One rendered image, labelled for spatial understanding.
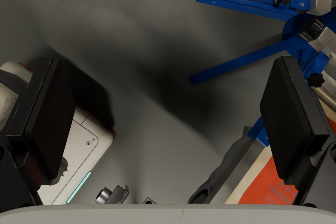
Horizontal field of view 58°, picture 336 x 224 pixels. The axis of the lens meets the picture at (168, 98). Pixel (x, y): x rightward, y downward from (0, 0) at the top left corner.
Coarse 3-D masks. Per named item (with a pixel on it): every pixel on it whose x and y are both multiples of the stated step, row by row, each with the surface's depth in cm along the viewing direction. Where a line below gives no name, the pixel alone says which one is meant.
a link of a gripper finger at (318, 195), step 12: (324, 156) 9; (324, 168) 9; (312, 180) 8; (324, 180) 8; (300, 192) 10; (312, 192) 8; (324, 192) 8; (300, 204) 8; (312, 204) 8; (324, 204) 8
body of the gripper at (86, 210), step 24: (0, 216) 7; (24, 216) 7; (48, 216) 7; (72, 216) 7; (96, 216) 7; (120, 216) 7; (144, 216) 7; (168, 216) 7; (192, 216) 7; (216, 216) 7; (240, 216) 7; (264, 216) 7; (288, 216) 7; (312, 216) 7
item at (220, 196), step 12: (324, 72) 94; (324, 84) 94; (252, 144) 89; (240, 156) 90; (252, 156) 89; (228, 168) 91; (240, 168) 88; (228, 180) 87; (240, 180) 88; (216, 192) 87; (228, 192) 87
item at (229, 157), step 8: (248, 128) 120; (232, 144) 123; (240, 144) 116; (232, 152) 118; (224, 160) 121; (232, 160) 112; (216, 168) 122; (224, 168) 114; (216, 176) 115; (208, 184) 117; (216, 184) 110; (200, 192) 114; (208, 192) 108; (192, 200) 115; (200, 200) 112
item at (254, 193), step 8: (272, 160) 94; (264, 168) 93; (272, 168) 94; (264, 176) 93; (272, 176) 94; (256, 184) 93; (264, 184) 93; (248, 192) 92; (256, 192) 92; (264, 192) 93; (240, 200) 91; (248, 200) 92; (256, 200) 92
